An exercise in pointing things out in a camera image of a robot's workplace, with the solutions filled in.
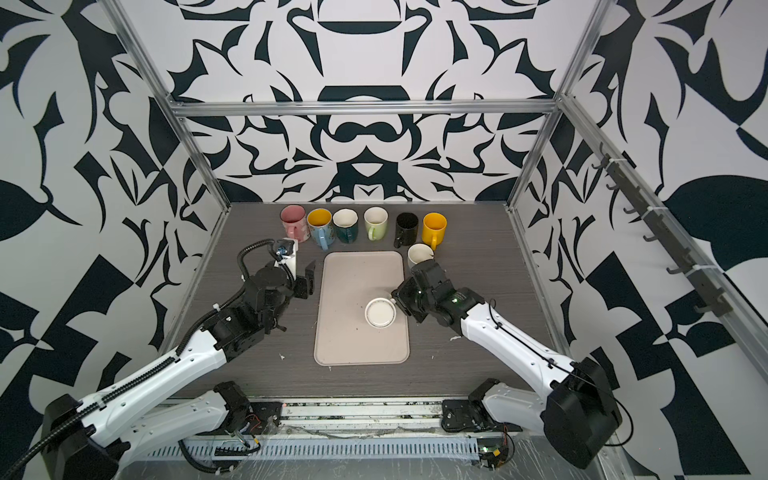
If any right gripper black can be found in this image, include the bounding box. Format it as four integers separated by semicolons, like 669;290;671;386
389;276;439;323

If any grey mug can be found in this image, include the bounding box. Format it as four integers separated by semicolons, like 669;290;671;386
407;243;434;269

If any white mug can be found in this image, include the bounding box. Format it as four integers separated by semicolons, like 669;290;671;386
364;297;397;329

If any yellow mug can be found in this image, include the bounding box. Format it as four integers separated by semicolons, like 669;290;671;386
422;212;447;251

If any black mug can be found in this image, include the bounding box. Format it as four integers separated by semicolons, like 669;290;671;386
393;212;419;248

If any pink floral mug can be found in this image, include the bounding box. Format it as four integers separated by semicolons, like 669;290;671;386
280;205;311;242

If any light blue mug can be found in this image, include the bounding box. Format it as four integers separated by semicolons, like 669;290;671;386
307;208;336;251

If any light green mug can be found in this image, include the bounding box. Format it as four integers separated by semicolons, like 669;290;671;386
364;206;389;241

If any dark green mug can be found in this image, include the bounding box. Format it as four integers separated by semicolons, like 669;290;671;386
332;208;359;244

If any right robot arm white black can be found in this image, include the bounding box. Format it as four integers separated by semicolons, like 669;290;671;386
391;260;629;469

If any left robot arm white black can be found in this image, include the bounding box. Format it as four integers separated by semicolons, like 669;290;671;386
3;238;315;479

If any beige serving tray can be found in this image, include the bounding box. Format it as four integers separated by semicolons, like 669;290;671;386
314;251;410;367

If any green light controller board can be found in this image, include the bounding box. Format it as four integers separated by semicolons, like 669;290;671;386
478;437;516;470

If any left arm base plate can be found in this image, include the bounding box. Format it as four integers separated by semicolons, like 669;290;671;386
241;401;284;436

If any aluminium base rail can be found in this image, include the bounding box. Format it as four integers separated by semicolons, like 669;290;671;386
161;392;616;442

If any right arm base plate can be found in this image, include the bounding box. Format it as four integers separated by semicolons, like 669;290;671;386
440;399;523;433

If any white cable duct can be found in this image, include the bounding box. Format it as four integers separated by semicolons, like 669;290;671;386
143;437;481;462

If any wall hook rail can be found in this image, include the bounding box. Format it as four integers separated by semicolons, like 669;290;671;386
592;144;733;317

